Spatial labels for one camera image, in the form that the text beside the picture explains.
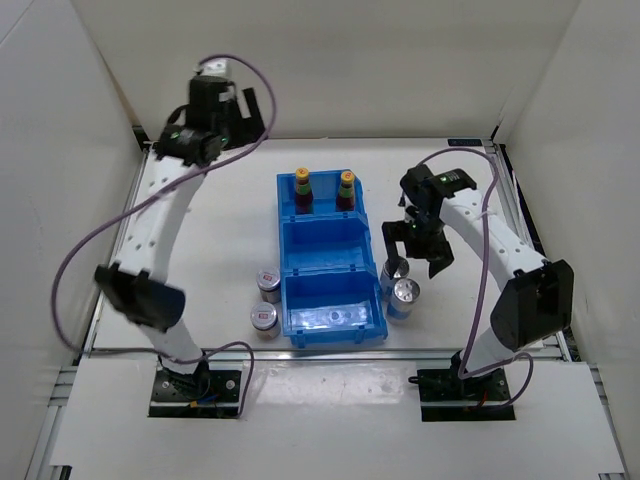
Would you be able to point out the silver blue shaker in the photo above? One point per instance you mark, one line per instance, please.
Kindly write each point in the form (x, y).
(388, 280)
(400, 309)

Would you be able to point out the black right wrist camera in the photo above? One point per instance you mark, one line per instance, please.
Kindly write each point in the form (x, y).
(418, 189)

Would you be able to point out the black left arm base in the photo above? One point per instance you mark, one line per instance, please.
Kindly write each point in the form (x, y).
(216, 395)

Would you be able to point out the aluminium frame rail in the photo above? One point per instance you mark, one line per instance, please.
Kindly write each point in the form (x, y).
(520, 218)

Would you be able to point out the blue storage bin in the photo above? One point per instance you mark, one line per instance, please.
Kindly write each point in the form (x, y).
(324, 185)
(338, 241)
(333, 307)

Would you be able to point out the blue near storage bin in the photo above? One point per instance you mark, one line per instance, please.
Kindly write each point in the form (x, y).
(333, 307)

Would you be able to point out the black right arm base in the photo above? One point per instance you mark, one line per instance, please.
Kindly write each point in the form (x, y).
(446, 398)

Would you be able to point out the blue middle storage bin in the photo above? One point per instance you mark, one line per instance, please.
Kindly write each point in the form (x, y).
(338, 241)

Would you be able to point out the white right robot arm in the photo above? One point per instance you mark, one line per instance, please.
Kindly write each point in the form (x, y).
(523, 298)

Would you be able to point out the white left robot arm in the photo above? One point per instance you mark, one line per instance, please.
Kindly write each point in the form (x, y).
(136, 282)

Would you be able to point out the sauce bottle yellow cap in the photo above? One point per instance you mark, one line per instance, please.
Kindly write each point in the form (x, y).
(303, 192)
(345, 198)

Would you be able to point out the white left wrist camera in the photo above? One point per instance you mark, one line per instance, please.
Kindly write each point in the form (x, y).
(220, 67)

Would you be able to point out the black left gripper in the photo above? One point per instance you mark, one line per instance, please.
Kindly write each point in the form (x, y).
(249, 128)

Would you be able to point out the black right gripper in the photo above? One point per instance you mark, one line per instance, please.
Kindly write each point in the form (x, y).
(398, 232)

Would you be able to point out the blue far storage bin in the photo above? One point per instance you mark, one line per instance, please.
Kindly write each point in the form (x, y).
(324, 185)

